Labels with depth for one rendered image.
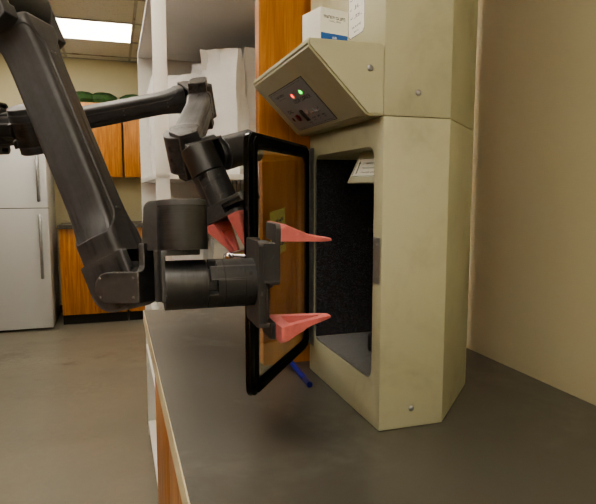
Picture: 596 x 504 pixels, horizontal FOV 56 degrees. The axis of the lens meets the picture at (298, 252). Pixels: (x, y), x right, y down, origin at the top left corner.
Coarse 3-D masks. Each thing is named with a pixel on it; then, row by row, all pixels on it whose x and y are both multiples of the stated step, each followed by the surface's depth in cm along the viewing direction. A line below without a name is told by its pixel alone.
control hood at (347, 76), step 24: (312, 48) 76; (336, 48) 77; (360, 48) 78; (288, 72) 88; (312, 72) 81; (336, 72) 77; (360, 72) 78; (264, 96) 105; (336, 96) 82; (360, 96) 78; (288, 120) 106; (336, 120) 89; (360, 120) 85
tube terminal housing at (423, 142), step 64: (320, 0) 102; (384, 0) 78; (448, 0) 81; (384, 64) 79; (448, 64) 82; (384, 128) 80; (448, 128) 83; (384, 192) 81; (448, 192) 84; (384, 256) 82; (448, 256) 87; (384, 320) 83; (448, 320) 89; (384, 384) 84; (448, 384) 92
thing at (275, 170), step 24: (264, 168) 87; (288, 168) 98; (264, 192) 87; (288, 192) 98; (264, 216) 87; (288, 216) 99; (288, 264) 100; (288, 288) 100; (288, 312) 100; (264, 336) 89; (264, 360) 90
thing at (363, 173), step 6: (372, 150) 92; (360, 156) 95; (366, 156) 93; (372, 156) 92; (360, 162) 94; (366, 162) 92; (372, 162) 91; (354, 168) 96; (360, 168) 93; (366, 168) 92; (372, 168) 91; (354, 174) 94; (360, 174) 93; (366, 174) 91; (372, 174) 91; (348, 180) 97; (354, 180) 94; (360, 180) 92; (366, 180) 91; (372, 180) 90
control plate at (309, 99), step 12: (288, 84) 91; (300, 84) 88; (276, 96) 100; (288, 96) 96; (300, 96) 92; (312, 96) 88; (288, 108) 100; (300, 108) 96; (324, 108) 88; (312, 120) 96; (324, 120) 92
